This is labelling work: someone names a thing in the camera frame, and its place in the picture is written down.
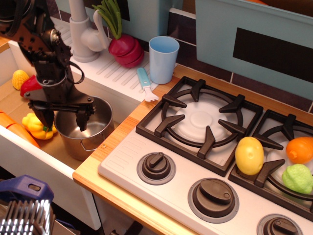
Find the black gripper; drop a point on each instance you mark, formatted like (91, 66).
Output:
(57, 91)

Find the stainless steel pot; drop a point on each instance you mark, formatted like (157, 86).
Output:
(80, 144)

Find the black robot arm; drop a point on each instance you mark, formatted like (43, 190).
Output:
(28, 23)

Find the left stove knob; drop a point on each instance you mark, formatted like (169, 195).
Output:
(156, 168)

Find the stove knob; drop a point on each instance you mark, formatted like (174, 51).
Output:
(156, 168)
(277, 224)
(213, 200)

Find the silver stove panel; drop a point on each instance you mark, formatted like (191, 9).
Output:
(120, 166)

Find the middle stove knob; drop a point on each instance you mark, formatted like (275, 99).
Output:
(213, 200)

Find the right stove knob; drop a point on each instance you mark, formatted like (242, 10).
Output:
(277, 224)

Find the yellow toy bell pepper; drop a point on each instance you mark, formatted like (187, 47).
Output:
(33, 125)

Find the red toy pepper piece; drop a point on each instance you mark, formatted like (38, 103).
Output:
(30, 84)

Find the orange toy carrot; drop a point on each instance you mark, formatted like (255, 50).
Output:
(7, 122)

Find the yellow toy corn piece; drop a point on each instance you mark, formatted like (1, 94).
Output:
(18, 78)

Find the white toy sink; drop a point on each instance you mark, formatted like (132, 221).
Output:
(51, 163)

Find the grey toy faucet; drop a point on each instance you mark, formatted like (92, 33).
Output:
(87, 42)

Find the red toy radish with greens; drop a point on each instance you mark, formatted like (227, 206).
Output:
(126, 50)

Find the silver finned heatsink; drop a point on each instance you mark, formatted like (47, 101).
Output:
(28, 218)

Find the light blue plastic cup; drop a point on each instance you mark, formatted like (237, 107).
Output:
(163, 51)

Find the yellow toy potato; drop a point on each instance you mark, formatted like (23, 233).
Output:
(249, 156)

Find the right black burner grate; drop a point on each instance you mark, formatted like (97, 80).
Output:
(273, 129)

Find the teal cabinet with dark window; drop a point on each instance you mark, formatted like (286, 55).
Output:
(264, 43)

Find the orange toy fruit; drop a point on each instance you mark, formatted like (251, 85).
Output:
(300, 150)

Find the green toy lettuce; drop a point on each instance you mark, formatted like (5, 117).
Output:
(298, 178)

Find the blue handled toy fork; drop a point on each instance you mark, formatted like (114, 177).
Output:
(146, 85)

